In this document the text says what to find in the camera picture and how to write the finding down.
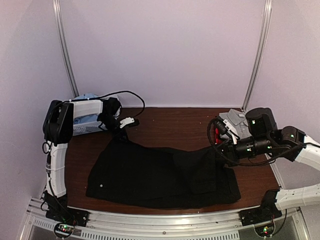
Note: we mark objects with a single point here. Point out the red black plaid shirt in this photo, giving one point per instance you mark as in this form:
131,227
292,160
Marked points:
217,137

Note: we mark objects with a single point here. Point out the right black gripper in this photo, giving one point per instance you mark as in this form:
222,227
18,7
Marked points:
229,145

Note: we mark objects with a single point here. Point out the right aluminium frame post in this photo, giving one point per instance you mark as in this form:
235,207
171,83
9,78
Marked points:
263,36

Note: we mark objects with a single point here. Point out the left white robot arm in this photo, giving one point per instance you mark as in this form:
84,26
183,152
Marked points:
58,130

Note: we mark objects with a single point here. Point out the white plastic basket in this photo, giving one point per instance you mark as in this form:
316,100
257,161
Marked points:
93,127

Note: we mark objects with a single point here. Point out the black long sleeve shirt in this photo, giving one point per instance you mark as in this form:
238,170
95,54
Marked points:
161,177

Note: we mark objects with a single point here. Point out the grey folded button shirt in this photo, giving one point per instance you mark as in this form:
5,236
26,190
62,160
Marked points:
236,119

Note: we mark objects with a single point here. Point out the light blue shirt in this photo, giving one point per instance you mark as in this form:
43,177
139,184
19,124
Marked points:
87,118

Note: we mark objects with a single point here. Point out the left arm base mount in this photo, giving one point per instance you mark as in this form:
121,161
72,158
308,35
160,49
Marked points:
67,218

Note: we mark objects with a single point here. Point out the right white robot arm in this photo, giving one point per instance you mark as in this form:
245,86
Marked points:
293,155

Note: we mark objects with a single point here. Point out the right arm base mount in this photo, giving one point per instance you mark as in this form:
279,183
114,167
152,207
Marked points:
263,217

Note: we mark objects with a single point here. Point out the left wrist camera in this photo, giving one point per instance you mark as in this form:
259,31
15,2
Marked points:
128,122

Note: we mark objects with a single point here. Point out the left aluminium frame post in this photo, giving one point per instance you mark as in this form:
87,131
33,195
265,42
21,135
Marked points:
64,47

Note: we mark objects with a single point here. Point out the aluminium frame post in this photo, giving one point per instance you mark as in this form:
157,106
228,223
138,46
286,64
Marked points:
64,47
263,36

